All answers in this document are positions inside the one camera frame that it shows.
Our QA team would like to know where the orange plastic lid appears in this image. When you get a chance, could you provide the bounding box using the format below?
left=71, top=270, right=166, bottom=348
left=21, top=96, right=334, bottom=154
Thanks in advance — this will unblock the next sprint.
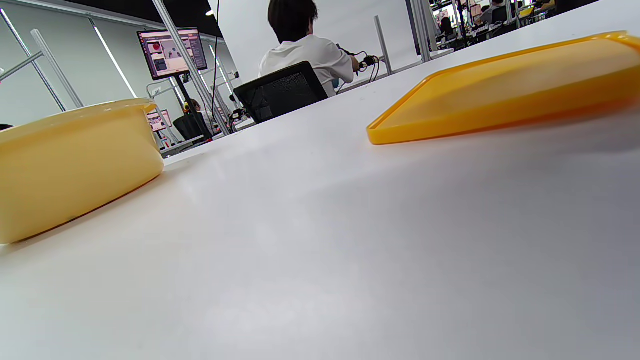
left=366, top=31, right=640, bottom=146

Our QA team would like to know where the yellow plastic basin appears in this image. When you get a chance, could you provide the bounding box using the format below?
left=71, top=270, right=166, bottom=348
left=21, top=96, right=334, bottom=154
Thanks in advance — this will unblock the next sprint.
left=0, top=98, right=165, bottom=245

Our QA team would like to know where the black mesh office chair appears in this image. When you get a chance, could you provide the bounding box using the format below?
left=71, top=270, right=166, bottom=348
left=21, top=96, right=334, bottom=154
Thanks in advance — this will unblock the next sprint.
left=233, top=61, right=329, bottom=125

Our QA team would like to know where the computer monitor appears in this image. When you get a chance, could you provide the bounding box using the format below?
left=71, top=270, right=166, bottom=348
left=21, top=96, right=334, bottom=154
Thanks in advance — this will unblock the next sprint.
left=137, top=27, right=208, bottom=81

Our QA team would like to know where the aluminium frame post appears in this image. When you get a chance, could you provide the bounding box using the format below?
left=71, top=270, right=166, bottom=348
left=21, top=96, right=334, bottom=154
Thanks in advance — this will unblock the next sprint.
left=0, top=9, right=85, bottom=113
left=151, top=0, right=232, bottom=136

